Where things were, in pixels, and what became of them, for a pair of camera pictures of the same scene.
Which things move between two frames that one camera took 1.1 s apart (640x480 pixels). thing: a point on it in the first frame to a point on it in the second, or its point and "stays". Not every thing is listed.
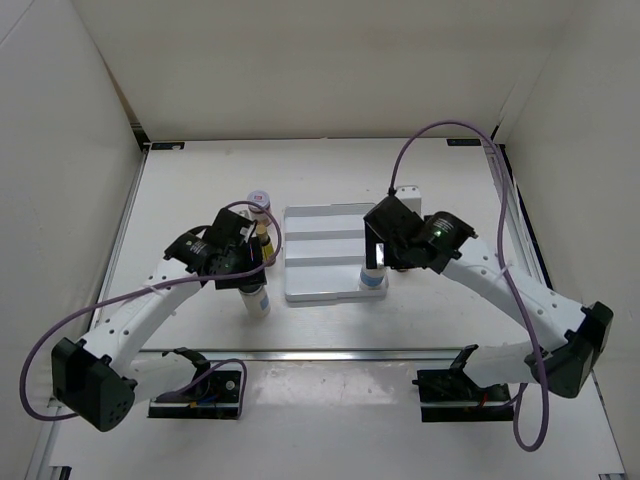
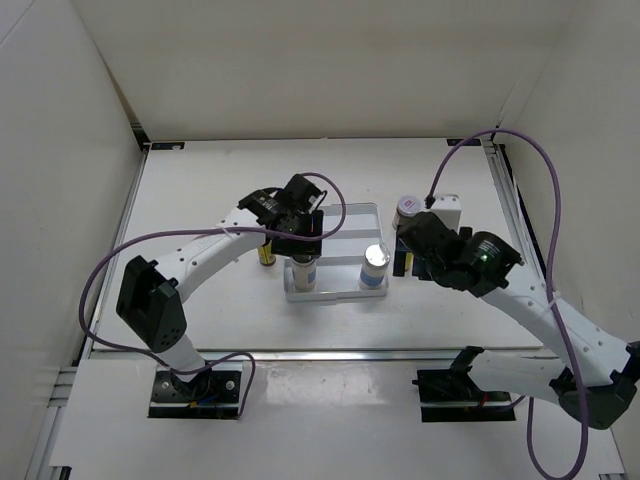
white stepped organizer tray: x=325 y=251 stays
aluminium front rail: x=164 y=355 stays
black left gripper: x=236 y=281 to x=282 y=247
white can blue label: x=373 y=277 stays
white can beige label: x=258 y=304 to x=304 y=276
